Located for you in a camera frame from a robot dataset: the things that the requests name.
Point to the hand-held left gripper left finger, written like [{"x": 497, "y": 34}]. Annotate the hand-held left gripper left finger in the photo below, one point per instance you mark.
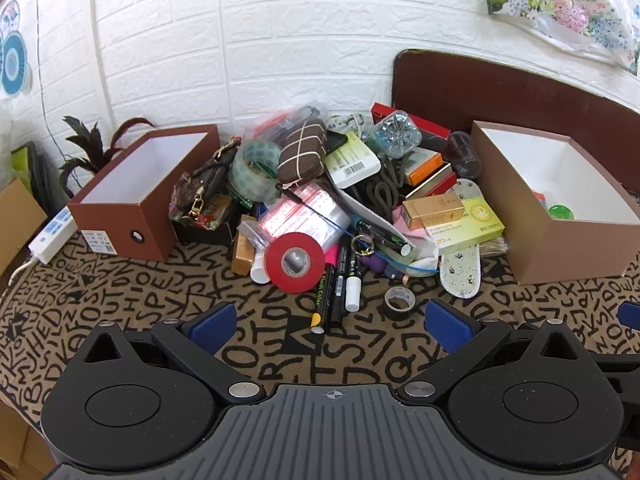
[{"x": 215, "y": 323}]

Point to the orange and white box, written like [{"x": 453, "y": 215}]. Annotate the orange and white box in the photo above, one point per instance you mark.
[{"x": 425, "y": 170}]

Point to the clear plastic bottle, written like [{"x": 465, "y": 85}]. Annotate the clear plastic bottle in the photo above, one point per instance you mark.
[{"x": 397, "y": 132}]

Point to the black phone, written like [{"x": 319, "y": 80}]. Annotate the black phone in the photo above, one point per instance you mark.
[{"x": 336, "y": 141}]

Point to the green round lid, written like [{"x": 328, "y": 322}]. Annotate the green round lid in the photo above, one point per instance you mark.
[{"x": 561, "y": 211}]

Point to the white power strip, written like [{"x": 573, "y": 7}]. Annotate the white power strip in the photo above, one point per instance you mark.
[{"x": 50, "y": 235}]

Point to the red-striped zip bag pack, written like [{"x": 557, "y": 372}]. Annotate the red-striped zip bag pack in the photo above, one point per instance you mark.
[{"x": 305, "y": 210}]

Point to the red black gold box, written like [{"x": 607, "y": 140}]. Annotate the red black gold box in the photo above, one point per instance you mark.
[{"x": 432, "y": 185}]

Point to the gold keyring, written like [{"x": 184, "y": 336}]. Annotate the gold keyring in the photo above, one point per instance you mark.
[{"x": 361, "y": 245}]

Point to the long brown cardboard box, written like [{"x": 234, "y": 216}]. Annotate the long brown cardboard box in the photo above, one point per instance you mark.
[{"x": 125, "y": 220}]

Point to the brown pouch with cream grid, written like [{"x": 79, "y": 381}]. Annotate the brown pouch with cream grid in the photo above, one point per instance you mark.
[{"x": 302, "y": 150}]

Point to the dark brown headboard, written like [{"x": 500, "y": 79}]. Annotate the dark brown headboard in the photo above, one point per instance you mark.
[{"x": 500, "y": 95}]

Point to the green folder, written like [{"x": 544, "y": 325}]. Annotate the green folder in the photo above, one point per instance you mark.
[{"x": 22, "y": 165}]

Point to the white cloth pouch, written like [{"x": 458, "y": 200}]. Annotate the white cloth pouch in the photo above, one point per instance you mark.
[{"x": 425, "y": 252}]

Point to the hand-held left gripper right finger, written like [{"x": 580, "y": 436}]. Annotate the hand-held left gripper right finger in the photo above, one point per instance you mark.
[{"x": 448, "y": 326}]

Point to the black and green tube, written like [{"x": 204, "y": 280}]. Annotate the black and green tube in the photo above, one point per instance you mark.
[{"x": 382, "y": 237}]

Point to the yellow-green flat box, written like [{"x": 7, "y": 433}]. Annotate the yellow-green flat box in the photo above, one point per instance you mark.
[{"x": 475, "y": 225}]

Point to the dark feather plant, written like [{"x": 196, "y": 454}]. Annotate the dark feather plant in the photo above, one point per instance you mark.
[{"x": 92, "y": 152}]

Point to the floral shoe insole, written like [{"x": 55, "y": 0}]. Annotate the floral shoe insole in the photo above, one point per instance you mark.
[{"x": 462, "y": 272}]

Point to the black marker pen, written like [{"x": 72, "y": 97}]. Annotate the black marker pen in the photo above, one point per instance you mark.
[{"x": 339, "y": 290}]

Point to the blue paper fan decoration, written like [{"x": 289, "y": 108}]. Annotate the blue paper fan decoration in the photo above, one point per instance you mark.
[{"x": 11, "y": 62}]

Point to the black marker with yellow cap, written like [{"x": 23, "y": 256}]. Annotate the black marker with yellow cap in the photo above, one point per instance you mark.
[{"x": 322, "y": 300}]

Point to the wide brown cardboard box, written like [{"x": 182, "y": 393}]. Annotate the wide brown cardboard box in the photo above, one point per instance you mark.
[{"x": 545, "y": 247}]

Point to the brown monogram bag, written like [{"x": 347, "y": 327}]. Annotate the brown monogram bag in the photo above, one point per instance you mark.
[{"x": 205, "y": 180}]

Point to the floral plastic sheet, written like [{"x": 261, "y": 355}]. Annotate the floral plastic sheet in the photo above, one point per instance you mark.
[{"x": 565, "y": 5}]

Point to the purple toy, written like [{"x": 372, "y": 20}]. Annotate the purple toy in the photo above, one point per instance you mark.
[{"x": 385, "y": 266}]

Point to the red flat box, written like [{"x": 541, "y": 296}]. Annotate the red flat box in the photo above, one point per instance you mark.
[{"x": 435, "y": 132}]

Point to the plain cardboard carton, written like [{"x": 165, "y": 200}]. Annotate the plain cardboard carton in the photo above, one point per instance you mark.
[
  {"x": 17, "y": 225},
  {"x": 17, "y": 445}
]

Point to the pink cloth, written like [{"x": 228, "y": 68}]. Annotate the pink cloth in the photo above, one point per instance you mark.
[{"x": 407, "y": 225}]

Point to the black floral box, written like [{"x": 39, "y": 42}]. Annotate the black floral box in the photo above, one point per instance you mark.
[{"x": 200, "y": 230}]

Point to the small orange packet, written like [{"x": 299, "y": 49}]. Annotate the small orange packet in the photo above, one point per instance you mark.
[{"x": 540, "y": 200}]

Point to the red tape roll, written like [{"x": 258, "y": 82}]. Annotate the red tape roll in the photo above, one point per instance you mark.
[{"x": 295, "y": 280}]

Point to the clear plastic bag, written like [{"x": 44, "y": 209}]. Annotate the clear plastic bag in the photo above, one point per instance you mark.
[{"x": 270, "y": 127}]

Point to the large clear tape roll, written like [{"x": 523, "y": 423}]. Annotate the large clear tape roll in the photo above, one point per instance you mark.
[{"x": 250, "y": 175}]

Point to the dark brown cup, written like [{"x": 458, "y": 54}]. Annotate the dark brown cup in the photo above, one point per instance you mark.
[{"x": 464, "y": 155}]

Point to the white marker pen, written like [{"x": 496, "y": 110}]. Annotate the white marker pen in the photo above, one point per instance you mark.
[{"x": 353, "y": 292}]

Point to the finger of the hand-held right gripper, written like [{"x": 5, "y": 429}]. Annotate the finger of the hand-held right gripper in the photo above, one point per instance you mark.
[
  {"x": 630, "y": 316},
  {"x": 622, "y": 364}
]

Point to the white plastic bottle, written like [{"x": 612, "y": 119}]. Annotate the white plastic bottle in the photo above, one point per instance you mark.
[{"x": 258, "y": 270}]

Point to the small black tape roll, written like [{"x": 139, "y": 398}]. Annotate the small black tape roll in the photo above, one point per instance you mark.
[{"x": 400, "y": 310}]

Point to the tan brown small box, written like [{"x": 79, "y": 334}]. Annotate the tan brown small box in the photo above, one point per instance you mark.
[{"x": 243, "y": 252}]

